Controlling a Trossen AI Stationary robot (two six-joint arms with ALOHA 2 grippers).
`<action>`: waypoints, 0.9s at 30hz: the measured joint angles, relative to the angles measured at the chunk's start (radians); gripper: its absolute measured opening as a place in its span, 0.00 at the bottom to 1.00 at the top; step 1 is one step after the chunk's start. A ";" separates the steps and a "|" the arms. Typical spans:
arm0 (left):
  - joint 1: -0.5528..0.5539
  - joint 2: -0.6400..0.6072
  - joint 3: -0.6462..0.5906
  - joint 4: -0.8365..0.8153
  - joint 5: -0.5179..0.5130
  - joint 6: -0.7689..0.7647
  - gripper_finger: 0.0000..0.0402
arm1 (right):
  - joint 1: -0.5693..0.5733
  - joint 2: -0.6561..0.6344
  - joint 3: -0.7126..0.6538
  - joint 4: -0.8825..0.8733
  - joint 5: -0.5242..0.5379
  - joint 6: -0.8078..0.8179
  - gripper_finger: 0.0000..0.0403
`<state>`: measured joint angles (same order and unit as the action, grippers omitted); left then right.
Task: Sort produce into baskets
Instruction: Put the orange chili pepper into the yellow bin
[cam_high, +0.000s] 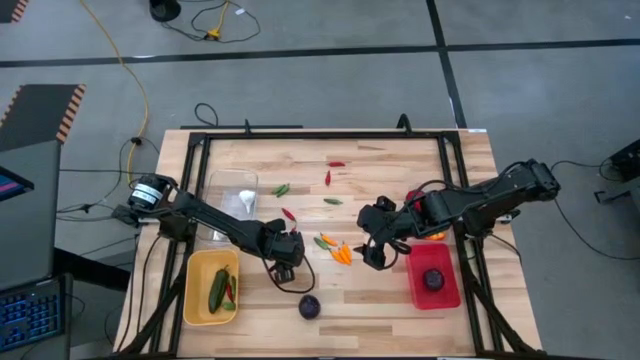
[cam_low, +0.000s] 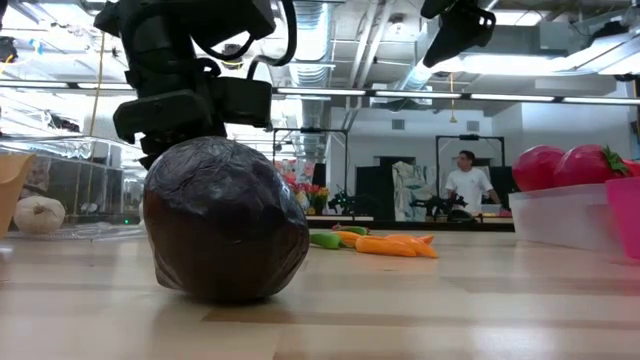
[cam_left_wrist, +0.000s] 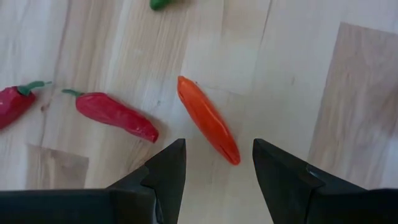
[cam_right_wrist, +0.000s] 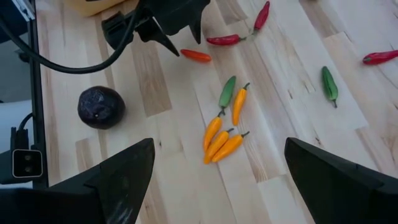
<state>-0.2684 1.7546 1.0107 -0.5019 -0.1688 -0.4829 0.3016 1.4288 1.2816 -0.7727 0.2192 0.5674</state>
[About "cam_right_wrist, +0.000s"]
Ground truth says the black aluminium table frame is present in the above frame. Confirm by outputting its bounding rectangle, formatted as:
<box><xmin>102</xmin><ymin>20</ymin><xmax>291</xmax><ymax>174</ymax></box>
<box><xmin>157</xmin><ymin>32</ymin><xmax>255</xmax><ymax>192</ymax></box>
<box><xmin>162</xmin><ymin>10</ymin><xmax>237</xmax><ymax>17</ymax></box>
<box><xmin>27</xmin><ymin>0</ymin><xmax>50</xmax><ymax>189</ymax></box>

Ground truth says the small black camera box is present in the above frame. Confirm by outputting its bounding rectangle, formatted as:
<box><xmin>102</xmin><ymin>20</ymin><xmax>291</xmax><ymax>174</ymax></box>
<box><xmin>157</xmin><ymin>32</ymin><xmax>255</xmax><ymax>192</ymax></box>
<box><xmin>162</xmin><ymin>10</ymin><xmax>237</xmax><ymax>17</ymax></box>
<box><xmin>11</xmin><ymin>148</ymin><xmax>44</xmax><ymax>179</ymax></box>

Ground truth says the dark purple round fruit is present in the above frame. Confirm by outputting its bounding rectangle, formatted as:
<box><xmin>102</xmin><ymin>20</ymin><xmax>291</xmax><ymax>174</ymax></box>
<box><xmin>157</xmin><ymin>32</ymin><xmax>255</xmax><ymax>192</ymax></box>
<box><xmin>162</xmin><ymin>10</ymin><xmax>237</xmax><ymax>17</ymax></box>
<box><xmin>76</xmin><ymin>85</ymin><xmax>126</xmax><ymax>130</ymax></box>

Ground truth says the yellow plastic basket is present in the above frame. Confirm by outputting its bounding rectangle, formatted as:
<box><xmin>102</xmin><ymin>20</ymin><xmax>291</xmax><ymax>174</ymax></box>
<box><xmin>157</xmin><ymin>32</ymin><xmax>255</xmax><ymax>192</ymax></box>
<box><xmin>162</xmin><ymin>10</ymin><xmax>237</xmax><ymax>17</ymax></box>
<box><xmin>63</xmin><ymin>0</ymin><xmax>139</xmax><ymax>18</ymax></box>

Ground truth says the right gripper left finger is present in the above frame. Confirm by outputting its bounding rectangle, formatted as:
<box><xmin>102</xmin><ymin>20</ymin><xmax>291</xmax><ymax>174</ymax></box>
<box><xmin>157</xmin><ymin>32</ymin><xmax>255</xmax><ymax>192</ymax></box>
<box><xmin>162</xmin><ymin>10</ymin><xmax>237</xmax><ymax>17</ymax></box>
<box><xmin>0</xmin><ymin>138</ymin><xmax>156</xmax><ymax>224</ymax></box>

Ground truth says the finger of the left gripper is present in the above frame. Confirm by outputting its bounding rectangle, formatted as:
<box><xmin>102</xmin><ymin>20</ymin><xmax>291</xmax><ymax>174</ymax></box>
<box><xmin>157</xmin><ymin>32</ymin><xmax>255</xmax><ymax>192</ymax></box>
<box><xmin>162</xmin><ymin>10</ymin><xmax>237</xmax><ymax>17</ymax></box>
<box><xmin>189</xmin><ymin>19</ymin><xmax>203</xmax><ymax>45</ymax></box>
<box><xmin>136</xmin><ymin>16</ymin><xmax>181</xmax><ymax>57</ymax></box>

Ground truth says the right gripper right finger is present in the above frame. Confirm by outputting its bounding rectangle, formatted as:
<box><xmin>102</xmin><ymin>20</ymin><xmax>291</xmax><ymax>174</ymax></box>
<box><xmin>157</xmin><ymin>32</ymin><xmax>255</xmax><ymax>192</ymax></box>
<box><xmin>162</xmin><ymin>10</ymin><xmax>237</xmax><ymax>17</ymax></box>
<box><xmin>285</xmin><ymin>138</ymin><xmax>398</xmax><ymax>224</ymax></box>

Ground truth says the orange chili pepper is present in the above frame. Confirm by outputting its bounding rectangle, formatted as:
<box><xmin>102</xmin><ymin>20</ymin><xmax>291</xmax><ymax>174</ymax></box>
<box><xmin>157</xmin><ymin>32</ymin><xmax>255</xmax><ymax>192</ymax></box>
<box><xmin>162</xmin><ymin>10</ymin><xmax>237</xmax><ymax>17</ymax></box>
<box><xmin>231</xmin><ymin>82</ymin><xmax>251</xmax><ymax>127</ymax></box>
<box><xmin>211</xmin><ymin>131</ymin><xmax>251</xmax><ymax>164</ymax></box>
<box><xmin>203</xmin><ymin>127</ymin><xmax>235</xmax><ymax>165</ymax></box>
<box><xmin>203</xmin><ymin>111</ymin><xmax>225</xmax><ymax>153</ymax></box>

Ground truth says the black camera cable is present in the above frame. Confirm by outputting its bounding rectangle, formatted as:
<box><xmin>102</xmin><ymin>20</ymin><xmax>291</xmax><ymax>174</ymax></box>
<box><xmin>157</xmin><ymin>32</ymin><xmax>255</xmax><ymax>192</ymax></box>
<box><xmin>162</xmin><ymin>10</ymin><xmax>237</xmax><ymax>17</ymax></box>
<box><xmin>17</xmin><ymin>112</ymin><xmax>34</xmax><ymax>131</ymax></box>

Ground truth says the green chili pepper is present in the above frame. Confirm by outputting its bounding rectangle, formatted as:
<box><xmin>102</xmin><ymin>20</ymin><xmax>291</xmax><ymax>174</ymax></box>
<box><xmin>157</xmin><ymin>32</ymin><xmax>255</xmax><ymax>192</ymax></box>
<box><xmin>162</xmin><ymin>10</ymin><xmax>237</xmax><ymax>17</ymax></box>
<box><xmin>321</xmin><ymin>65</ymin><xmax>340</xmax><ymax>109</ymax></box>
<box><xmin>217</xmin><ymin>75</ymin><xmax>237</xmax><ymax>116</ymax></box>

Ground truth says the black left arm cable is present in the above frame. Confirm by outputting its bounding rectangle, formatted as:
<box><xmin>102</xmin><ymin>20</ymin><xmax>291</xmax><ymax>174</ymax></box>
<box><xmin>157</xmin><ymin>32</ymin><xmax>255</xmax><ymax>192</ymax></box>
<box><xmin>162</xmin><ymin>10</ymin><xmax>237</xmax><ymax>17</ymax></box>
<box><xmin>0</xmin><ymin>12</ymin><xmax>139</xmax><ymax>75</ymax></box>

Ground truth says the red chili pepper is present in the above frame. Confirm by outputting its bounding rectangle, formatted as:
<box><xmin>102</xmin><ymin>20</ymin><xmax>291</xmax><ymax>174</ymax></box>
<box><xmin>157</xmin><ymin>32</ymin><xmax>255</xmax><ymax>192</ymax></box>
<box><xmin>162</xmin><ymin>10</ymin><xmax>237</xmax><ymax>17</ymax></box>
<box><xmin>206</xmin><ymin>33</ymin><xmax>248</xmax><ymax>47</ymax></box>
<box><xmin>180</xmin><ymin>49</ymin><xmax>213</xmax><ymax>63</ymax></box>
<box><xmin>250</xmin><ymin>0</ymin><xmax>271</xmax><ymax>34</ymax></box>
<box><xmin>362</xmin><ymin>49</ymin><xmax>398</xmax><ymax>66</ymax></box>

